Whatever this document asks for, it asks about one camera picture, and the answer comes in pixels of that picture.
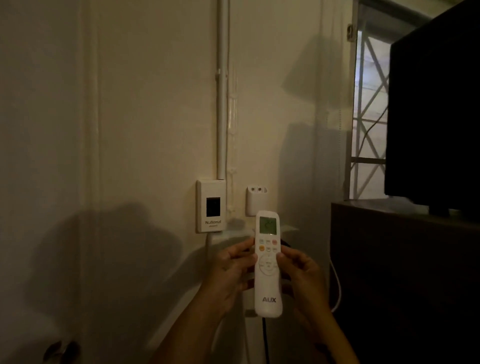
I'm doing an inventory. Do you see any person's left hand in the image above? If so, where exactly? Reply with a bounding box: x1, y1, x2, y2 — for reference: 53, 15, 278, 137
202, 238, 260, 320

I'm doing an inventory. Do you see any person's right hand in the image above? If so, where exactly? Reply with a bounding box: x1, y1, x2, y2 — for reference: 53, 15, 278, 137
276, 245, 333, 328

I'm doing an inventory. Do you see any white air conditioner remote control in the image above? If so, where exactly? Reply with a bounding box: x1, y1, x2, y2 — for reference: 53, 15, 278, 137
254, 210, 284, 319

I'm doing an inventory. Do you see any person's right forearm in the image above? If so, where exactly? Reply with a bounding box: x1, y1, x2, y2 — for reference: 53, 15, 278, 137
295, 309, 361, 364

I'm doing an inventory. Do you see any person's left forearm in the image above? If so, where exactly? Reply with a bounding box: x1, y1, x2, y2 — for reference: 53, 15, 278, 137
148, 300, 235, 364

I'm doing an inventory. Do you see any dark wooden cabinet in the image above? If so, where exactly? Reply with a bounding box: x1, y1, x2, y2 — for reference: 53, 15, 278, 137
329, 199, 480, 364

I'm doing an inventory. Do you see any window with metal grille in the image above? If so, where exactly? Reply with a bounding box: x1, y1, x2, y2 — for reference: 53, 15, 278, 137
344, 0, 466, 200

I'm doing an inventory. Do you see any black television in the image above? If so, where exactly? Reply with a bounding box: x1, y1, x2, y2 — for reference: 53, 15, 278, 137
384, 0, 480, 223

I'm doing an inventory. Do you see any white wall remote holder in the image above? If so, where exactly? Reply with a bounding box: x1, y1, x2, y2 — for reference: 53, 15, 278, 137
245, 185, 269, 218

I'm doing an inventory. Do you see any white wall breaker box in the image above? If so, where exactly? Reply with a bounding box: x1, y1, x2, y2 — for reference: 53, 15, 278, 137
196, 179, 227, 234

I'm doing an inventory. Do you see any white hanging cable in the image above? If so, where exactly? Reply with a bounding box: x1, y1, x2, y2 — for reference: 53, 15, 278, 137
329, 254, 343, 314

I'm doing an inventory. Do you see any black hanging cable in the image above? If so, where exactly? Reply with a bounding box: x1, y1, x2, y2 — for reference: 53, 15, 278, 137
261, 317, 271, 364

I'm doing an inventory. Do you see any white wall conduit pipe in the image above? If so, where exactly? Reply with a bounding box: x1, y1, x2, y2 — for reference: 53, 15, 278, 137
216, 0, 230, 181

